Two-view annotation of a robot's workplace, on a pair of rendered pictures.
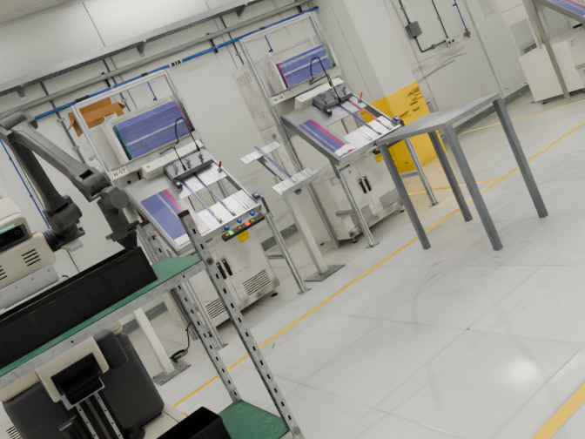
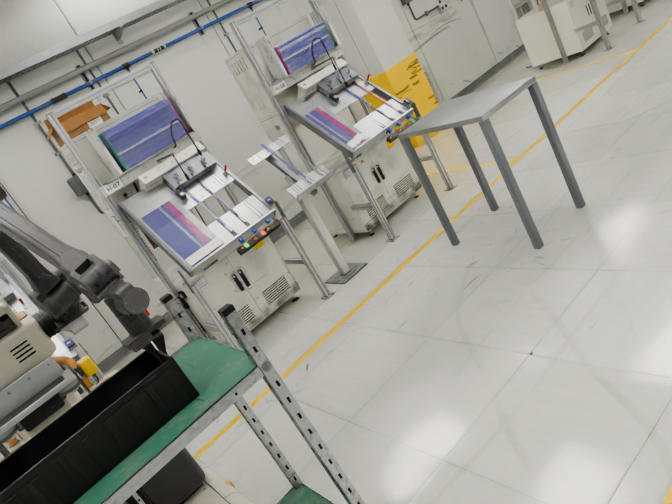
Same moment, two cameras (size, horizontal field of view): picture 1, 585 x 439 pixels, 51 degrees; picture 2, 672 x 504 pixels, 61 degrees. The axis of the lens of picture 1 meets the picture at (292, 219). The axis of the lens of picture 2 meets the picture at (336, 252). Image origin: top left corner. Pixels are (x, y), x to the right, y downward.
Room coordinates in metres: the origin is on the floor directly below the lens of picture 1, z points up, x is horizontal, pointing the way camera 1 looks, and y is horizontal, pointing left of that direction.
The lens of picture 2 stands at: (0.58, 0.04, 1.48)
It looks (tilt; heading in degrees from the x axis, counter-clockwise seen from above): 18 degrees down; 359
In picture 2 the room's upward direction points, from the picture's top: 30 degrees counter-clockwise
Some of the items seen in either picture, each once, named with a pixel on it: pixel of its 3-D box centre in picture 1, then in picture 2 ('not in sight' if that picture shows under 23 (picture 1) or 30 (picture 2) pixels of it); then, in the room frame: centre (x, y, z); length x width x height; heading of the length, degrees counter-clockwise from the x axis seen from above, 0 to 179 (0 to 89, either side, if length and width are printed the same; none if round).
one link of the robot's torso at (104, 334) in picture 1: (89, 366); not in sight; (2.30, 0.95, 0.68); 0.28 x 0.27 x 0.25; 117
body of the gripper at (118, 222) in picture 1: (118, 222); (137, 323); (1.87, 0.48, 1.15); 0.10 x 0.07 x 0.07; 117
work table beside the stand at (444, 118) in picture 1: (458, 176); (489, 169); (3.75, -1.06, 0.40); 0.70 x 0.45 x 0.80; 23
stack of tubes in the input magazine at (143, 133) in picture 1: (151, 130); (144, 134); (4.60, 0.65, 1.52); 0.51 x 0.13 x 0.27; 118
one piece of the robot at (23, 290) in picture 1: (37, 305); (40, 410); (2.16, 0.95, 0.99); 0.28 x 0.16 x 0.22; 117
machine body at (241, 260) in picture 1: (212, 278); (228, 287); (4.68, 0.76, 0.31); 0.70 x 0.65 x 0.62; 118
